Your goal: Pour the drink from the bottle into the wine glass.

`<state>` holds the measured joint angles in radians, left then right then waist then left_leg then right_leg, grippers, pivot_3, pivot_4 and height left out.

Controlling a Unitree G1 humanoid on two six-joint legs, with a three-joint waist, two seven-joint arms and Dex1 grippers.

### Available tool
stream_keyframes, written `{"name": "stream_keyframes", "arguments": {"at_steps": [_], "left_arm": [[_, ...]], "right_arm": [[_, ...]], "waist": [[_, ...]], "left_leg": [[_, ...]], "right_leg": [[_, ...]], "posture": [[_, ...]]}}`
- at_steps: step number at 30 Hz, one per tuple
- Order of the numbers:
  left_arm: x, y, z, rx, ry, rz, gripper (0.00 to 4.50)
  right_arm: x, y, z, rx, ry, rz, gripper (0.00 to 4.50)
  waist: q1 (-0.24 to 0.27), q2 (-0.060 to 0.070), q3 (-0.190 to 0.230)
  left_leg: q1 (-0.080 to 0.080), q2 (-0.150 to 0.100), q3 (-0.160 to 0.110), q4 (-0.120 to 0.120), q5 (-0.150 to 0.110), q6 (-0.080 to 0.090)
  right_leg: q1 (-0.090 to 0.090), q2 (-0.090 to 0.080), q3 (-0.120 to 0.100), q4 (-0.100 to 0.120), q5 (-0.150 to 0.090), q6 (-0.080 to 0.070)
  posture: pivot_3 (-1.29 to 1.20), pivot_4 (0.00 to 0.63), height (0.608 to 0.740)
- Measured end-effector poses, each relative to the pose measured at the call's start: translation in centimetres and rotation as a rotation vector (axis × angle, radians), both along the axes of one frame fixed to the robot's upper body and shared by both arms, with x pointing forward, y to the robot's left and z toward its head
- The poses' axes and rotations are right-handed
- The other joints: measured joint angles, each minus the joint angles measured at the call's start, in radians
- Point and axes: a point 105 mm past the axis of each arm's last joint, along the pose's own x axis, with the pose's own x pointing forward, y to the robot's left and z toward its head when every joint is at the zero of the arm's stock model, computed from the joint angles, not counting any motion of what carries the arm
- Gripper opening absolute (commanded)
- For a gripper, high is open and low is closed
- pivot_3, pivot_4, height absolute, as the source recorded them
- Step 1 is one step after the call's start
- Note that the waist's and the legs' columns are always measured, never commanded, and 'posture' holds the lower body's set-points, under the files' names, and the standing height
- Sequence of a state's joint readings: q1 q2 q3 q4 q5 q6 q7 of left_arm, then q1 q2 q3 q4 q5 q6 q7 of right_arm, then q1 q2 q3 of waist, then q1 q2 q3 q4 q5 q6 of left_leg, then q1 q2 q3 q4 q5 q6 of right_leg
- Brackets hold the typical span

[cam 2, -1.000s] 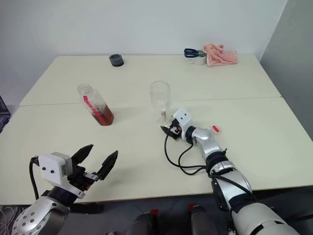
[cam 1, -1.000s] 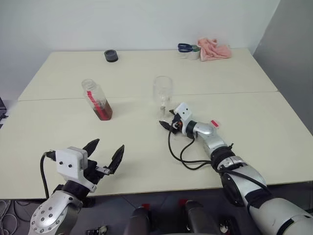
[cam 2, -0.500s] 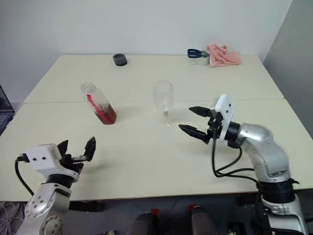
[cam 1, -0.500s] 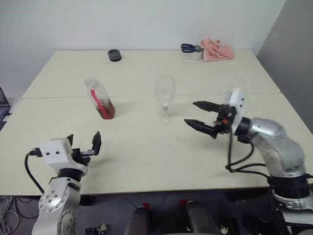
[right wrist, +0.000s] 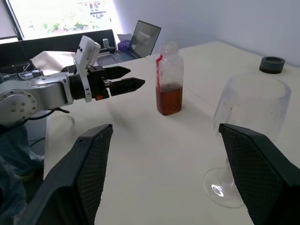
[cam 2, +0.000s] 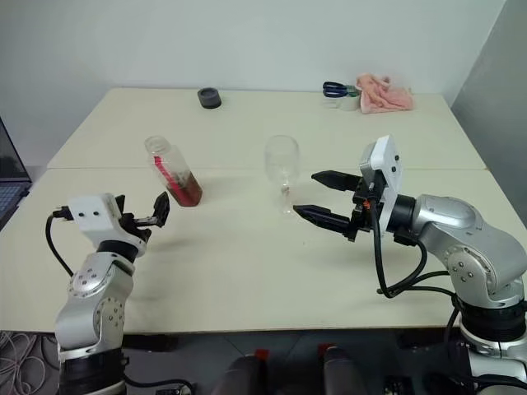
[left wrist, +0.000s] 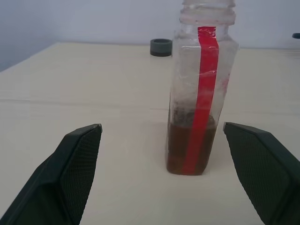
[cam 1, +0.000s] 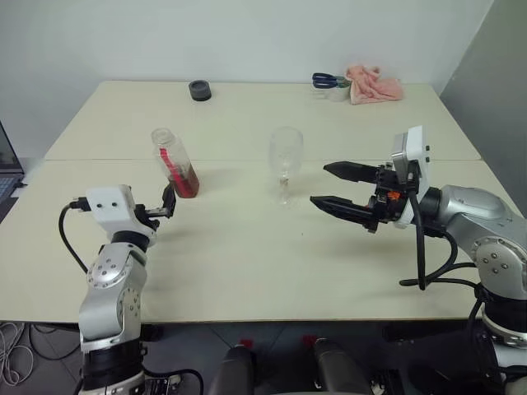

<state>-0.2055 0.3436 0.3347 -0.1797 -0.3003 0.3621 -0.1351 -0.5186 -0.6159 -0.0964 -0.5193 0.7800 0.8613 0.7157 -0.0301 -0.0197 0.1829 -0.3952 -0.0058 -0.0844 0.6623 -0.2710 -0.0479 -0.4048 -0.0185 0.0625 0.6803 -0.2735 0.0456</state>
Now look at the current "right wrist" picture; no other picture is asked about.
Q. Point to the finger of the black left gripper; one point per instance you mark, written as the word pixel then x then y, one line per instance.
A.
pixel 126 85
pixel 116 72

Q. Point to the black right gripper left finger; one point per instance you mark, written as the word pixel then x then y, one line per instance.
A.
pixel 70 182

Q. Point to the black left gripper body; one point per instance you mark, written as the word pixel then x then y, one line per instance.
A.
pixel 97 82

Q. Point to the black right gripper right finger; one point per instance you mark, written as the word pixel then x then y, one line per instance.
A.
pixel 262 178

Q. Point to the clear bottle with brown drink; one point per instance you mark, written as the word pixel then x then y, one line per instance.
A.
pixel 170 100

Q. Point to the clear wine glass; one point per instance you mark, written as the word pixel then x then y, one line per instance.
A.
pixel 253 100

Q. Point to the small black device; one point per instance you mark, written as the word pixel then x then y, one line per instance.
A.
pixel 107 50

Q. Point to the purple small object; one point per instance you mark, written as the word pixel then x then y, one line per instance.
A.
pixel 124 45

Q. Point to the small silver device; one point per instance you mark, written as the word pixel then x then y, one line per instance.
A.
pixel 105 42

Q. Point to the dark open laptop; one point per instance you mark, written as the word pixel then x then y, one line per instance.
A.
pixel 145 38

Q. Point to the brown paper sheet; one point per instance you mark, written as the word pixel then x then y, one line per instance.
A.
pixel 51 61

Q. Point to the black desk panel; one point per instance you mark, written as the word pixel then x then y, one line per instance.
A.
pixel 47 44

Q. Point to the person's blue jeans leg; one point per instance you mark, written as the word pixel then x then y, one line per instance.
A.
pixel 14 150

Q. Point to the grey window roller blind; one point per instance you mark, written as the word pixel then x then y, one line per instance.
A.
pixel 8 18

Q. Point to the black tape roll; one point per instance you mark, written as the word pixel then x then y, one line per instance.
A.
pixel 272 65

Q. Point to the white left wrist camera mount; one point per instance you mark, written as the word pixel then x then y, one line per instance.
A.
pixel 86 50

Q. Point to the black window frame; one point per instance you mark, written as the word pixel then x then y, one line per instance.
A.
pixel 16 21

